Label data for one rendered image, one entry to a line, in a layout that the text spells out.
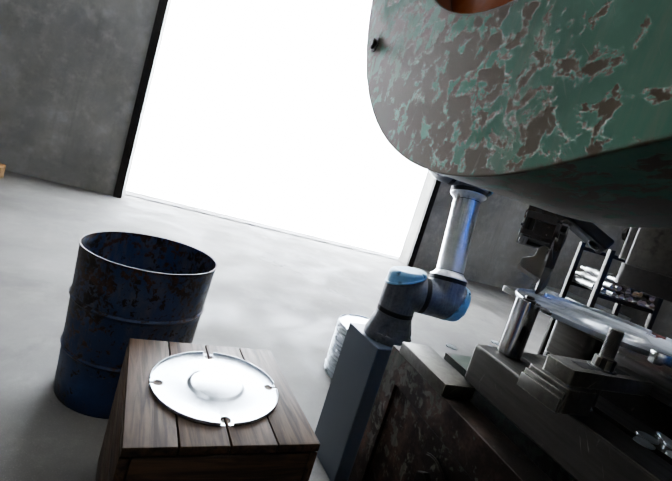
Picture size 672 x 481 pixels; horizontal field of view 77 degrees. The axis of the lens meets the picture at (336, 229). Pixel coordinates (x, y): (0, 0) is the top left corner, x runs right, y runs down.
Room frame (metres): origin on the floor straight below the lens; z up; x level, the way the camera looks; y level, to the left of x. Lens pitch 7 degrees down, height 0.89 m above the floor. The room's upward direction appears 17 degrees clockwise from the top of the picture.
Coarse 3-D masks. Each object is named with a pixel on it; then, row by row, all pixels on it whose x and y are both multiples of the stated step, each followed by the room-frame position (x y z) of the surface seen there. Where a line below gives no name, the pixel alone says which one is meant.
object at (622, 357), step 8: (624, 352) 0.59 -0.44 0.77; (632, 352) 0.58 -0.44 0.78; (616, 360) 0.59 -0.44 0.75; (624, 360) 0.58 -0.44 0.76; (632, 360) 0.57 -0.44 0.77; (640, 360) 0.56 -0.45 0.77; (632, 368) 0.57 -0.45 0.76; (640, 368) 0.56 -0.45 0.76; (648, 368) 0.55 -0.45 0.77; (656, 368) 0.54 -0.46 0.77; (664, 368) 0.54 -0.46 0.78; (648, 376) 0.55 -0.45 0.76; (656, 376) 0.54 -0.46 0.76; (664, 376) 0.53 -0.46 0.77; (656, 384) 0.54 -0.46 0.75; (664, 384) 0.53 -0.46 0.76; (656, 392) 0.53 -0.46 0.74; (664, 392) 0.53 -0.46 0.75; (664, 400) 0.52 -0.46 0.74
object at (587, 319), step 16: (544, 304) 0.72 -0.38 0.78; (560, 304) 0.78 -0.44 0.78; (576, 304) 0.84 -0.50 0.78; (560, 320) 0.62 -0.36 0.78; (576, 320) 0.66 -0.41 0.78; (592, 320) 0.67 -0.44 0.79; (608, 320) 0.72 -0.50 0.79; (624, 320) 0.80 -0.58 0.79; (624, 336) 0.64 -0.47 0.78; (640, 336) 0.66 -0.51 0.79; (640, 352) 0.56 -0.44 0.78
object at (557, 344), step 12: (504, 288) 0.82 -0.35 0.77; (516, 288) 0.83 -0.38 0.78; (564, 324) 0.71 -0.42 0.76; (552, 336) 0.72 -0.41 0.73; (564, 336) 0.70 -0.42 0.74; (576, 336) 0.68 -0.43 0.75; (588, 336) 0.66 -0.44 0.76; (552, 348) 0.71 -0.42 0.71; (564, 348) 0.69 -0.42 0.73; (576, 348) 0.67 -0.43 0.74; (588, 348) 0.66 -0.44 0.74; (600, 348) 0.66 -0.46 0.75
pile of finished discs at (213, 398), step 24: (168, 360) 0.95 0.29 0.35; (192, 360) 0.99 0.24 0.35; (216, 360) 1.02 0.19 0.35; (240, 360) 1.05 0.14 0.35; (168, 384) 0.86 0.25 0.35; (192, 384) 0.88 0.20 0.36; (216, 384) 0.90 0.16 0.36; (240, 384) 0.93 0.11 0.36; (264, 384) 0.98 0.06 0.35; (168, 408) 0.78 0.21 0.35; (192, 408) 0.80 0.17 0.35; (216, 408) 0.83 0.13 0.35; (240, 408) 0.85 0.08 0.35; (264, 408) 0.88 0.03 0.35
